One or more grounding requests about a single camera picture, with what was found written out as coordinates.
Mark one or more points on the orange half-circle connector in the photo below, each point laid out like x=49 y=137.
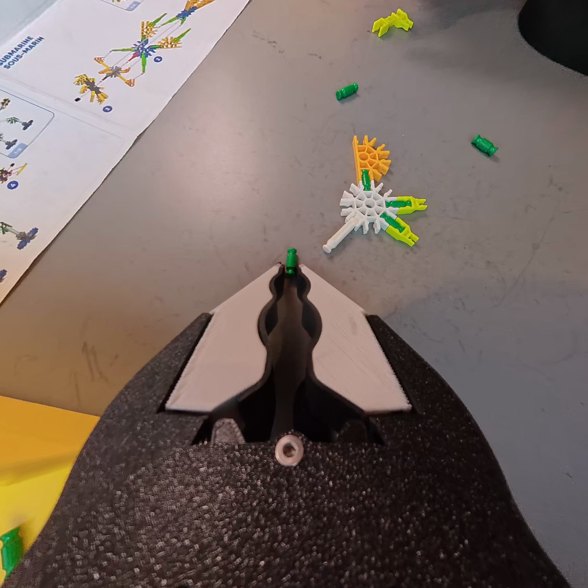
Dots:
x=358 y=160

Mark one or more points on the yellow box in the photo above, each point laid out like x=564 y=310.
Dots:
x=27 y=436

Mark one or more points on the white plastic rod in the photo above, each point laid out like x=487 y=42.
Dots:
x=337 y=239

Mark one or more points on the short green rod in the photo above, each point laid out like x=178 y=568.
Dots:
x=10 y=549
x=396 y=224
x=392 y=203
x=365 y=179
x=347 y=92
x=484 y=145
x=291 y=262

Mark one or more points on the printed instruction sheet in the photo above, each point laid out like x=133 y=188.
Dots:
x=92 y=138

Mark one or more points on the person's right forearm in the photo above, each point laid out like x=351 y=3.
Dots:
x=551 y=36

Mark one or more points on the white snowflake connector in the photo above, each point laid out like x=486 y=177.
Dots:
x=359 y=212

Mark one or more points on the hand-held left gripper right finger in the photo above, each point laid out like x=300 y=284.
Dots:
x=363 y=363

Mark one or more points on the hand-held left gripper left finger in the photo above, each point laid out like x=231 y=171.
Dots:
x=216 y=363

